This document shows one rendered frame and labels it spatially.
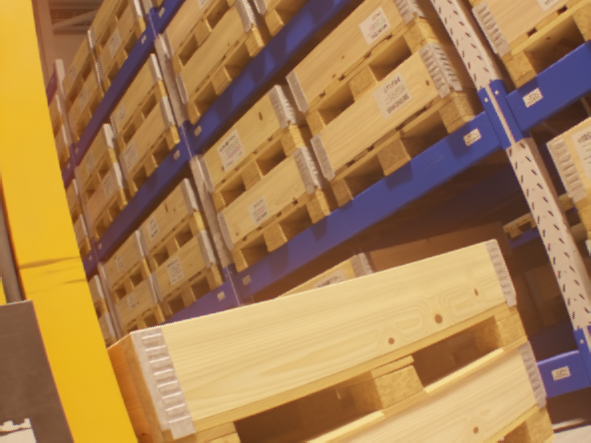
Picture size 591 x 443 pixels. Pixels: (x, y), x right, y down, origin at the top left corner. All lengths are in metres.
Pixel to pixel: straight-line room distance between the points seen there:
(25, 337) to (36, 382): 0.08
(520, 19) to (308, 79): 1.13
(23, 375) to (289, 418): 0.88
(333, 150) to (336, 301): 1.38
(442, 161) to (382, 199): 0.35
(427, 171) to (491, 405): 1.01
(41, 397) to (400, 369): 0.84
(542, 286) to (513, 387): 1.81
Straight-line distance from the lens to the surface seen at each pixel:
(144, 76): 4.23
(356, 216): 2.67
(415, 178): 2.43
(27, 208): 1.25
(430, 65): 2.34
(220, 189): 3.42
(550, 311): 3.62
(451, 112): 2.29
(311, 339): 1.36
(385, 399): 1.46
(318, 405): 1.74
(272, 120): 3.03
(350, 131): 2.64
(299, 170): 2.89
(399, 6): 2.47
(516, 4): 2.17
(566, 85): 2.06
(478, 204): 3.48
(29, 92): 1.38
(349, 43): 2.66
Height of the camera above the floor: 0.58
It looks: 13 degrees up
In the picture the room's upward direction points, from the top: 19 degrees counter-clockwise
